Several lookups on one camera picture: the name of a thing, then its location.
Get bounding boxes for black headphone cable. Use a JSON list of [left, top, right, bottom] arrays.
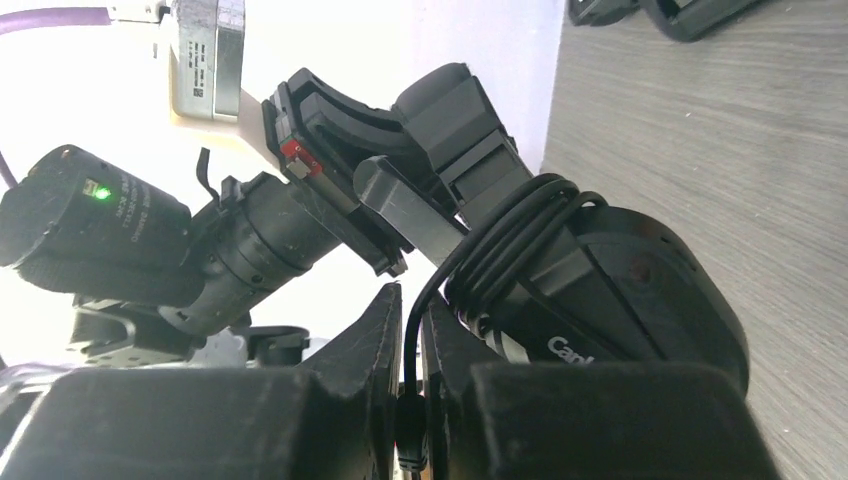
[[395, 173, 611, 475]]

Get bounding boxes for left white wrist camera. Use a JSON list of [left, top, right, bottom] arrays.
[[105, 1, 280, 175]]

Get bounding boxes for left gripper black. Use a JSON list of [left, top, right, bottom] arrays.
[[261, 68, 424, 277]]

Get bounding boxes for black headphones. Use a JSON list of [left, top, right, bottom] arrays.
[[354, 63, 750, 390]]

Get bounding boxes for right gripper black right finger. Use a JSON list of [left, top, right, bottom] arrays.
[[421, 301, 780, 479]]

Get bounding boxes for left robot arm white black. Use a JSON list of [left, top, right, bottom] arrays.
[[1, 69, 432, 367]]

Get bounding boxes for black poker chip case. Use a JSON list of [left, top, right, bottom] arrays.
[[565, 0, 758, 43]]

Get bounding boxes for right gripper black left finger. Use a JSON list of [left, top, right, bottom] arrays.
[[1, 283, 402, 479]]

